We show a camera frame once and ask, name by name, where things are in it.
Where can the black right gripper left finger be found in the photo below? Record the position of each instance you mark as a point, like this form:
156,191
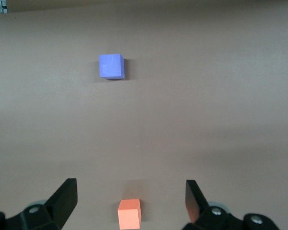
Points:
57,206

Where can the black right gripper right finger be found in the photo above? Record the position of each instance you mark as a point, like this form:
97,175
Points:
206,220

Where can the orange foam block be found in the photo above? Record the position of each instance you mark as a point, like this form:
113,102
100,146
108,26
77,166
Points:
128,214

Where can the purple foam block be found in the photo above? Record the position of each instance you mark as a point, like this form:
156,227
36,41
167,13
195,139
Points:
110,66

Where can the brown table cover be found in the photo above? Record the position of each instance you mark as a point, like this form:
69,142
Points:
182,107

